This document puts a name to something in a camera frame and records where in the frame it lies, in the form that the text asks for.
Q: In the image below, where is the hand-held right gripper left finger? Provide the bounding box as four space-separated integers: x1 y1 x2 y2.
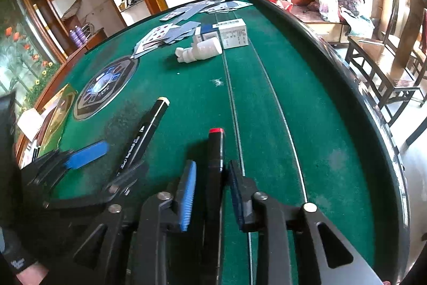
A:
72 160 201 285

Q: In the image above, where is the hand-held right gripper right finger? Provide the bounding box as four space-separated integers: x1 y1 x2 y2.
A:
226 160 384 285

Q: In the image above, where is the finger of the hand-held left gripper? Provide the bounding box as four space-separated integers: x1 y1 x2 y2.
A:
42 160 149 210
20 140 110 186

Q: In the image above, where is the black marker cream cap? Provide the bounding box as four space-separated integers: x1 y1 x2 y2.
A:
113 97 171 180

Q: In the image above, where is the black marker red cap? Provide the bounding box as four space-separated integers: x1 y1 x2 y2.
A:
203 127 228 239

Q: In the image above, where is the person's left forearm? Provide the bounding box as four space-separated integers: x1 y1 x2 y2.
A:
0 227 50 285

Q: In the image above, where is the gold box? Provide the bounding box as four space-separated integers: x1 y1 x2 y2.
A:
37 83 78 157

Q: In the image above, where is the round table centre emblem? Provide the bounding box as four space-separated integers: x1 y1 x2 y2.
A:
73 55 139 121

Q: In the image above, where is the white plastic bottle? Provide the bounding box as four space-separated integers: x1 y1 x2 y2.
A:
175 38 223 64

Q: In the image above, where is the spread of playing cards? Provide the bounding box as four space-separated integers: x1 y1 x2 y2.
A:
130 0 254 59

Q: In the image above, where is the blue and white box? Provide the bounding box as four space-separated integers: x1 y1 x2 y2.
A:
193 24 221 44

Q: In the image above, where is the white medicine box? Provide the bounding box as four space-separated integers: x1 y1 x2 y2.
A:
213 19 250 49

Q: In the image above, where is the wooden chair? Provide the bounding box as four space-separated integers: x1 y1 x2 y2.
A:
380 0 427 79
345 0 427 125

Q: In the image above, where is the red bag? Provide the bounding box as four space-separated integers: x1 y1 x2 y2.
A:
270 0 295 16

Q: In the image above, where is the pile of clothes and bags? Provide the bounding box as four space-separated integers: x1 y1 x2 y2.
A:
317 0 376 38

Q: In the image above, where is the flower wall poster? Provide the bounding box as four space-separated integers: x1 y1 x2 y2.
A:
0 0 62 105

